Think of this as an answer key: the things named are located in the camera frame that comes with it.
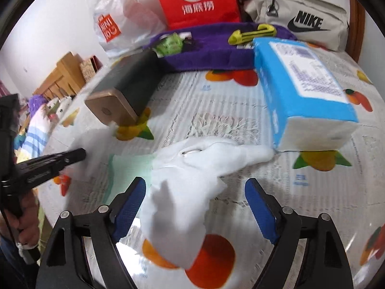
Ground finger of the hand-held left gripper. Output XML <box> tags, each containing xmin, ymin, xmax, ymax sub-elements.
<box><xmin>18</xmin><ymin>148</ymin><xmax>87</xmax><ymax>187</ymax></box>

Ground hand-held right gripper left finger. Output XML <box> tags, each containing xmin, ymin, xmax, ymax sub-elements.
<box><xmin>36</xmin><ymin>177</ymin><xmax>147</xmax><ymax>289</ymax></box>

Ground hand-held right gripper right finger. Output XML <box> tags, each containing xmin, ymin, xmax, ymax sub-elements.
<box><xmin>244</xmin><ymin>178</ymin><xmax>354</xmax><ymax>289</ymax></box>

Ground thin white cloth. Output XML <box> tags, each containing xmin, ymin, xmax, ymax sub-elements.
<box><xmin>72</xmin><ymin>125</ymin><xmax>121</xmax><ymax>184</ymax></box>

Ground green snack packet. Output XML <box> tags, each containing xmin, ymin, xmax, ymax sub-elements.
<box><xmin>155</xmin><ymin>34</ymin><xmax>185</xmax><ymax>58</ymax></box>

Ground person's left hand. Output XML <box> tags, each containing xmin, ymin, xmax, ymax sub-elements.
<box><xmin>12</xmin><ymin>191</ymin><xmax>42</xmax><ymax>250</ymax></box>

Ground plush toys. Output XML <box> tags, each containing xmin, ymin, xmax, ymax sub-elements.
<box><xmin>22</xmin><ymin>95</ymin><xmax>74</xmax><ymax>157</ymax></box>

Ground light green cloth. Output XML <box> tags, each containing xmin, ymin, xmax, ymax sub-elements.
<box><xmin>104</xmin><ymin>153</ymin><xmax>157</xmax><ymax>205</ymax></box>

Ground light wooden furniture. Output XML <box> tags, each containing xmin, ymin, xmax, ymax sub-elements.
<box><xmin>33</xmin><ymin>52</ymin><xmax>86</xmax><ymax>100</ymax></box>

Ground patterned small box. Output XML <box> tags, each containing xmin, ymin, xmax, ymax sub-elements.
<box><xmin>80</xmin><ymin>56</ymin><xmax>98</xmax><ymax>82</ymax></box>

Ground black box with gold end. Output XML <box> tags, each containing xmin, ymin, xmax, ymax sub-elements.
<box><xmin>85</xmin><ymin>49</ymin><xmax>161</xmax><ymax>127</ymax></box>

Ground fruit printed tablecloth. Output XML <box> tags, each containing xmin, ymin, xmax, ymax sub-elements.
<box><xmin>39</xmin><ymin>45</ymin><xmax>384</xmax><ymax>289</ymax></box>

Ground blue tissue pack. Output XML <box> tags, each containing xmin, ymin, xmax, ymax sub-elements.
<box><xmin>252</xmin><ymin>38</ymin><xmax>360</xmax><ymax>152</ymax></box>

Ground white plastic bag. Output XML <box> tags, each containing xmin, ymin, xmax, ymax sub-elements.
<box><xmin>86</xmin><ymin>0</ymin><xmax>167</xmax><ymax>58</ymax></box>

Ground purple towel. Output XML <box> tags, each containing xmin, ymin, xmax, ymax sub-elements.
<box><xmin>143</xmin><ymin>22</ymin><xmax>298</xmax><ymax>73</ymax></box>

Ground beige waist bag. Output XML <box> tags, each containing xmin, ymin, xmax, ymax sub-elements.
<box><xmin>239</xmin><ymin>0</ymin><xmax>351</xmax><ymax>52</ymax></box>

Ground brown wooden headboard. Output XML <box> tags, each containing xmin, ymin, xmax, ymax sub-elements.
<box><xmin>346</xmin><ymin>0</ymin><xmax>366</xmax><ymax>64</ymax></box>

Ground red paper bag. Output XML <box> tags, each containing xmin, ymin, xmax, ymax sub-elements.
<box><xmin>149</xmin><ymin>0</ymin><xmax>243</xmax><ymax>31</ymax></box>

